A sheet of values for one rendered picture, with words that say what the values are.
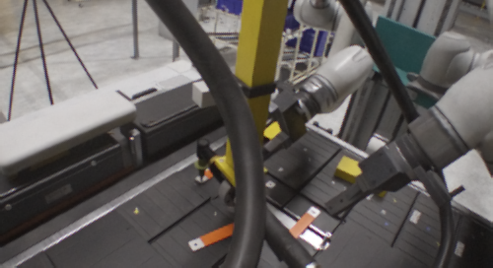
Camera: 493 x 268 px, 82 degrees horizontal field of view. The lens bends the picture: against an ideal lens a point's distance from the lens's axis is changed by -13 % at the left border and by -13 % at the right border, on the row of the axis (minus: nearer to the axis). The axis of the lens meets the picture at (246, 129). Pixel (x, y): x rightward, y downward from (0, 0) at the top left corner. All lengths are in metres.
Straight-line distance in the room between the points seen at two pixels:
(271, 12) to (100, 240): 0.58
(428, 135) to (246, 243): 0.33
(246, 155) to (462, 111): 0.32
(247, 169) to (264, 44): 0.26
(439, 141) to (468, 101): 0.07
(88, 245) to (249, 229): 0.53
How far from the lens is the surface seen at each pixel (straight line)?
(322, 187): 0.94
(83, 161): 0.83
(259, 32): 0.49
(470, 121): 0.51
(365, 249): 0.83
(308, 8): 1.60
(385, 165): 0.50
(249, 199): 0.30
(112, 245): 0.76
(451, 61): 1.48
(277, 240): 0.63
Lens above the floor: 1.62
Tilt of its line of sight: 35 degrees down
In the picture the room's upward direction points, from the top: 9 degrees clockwise
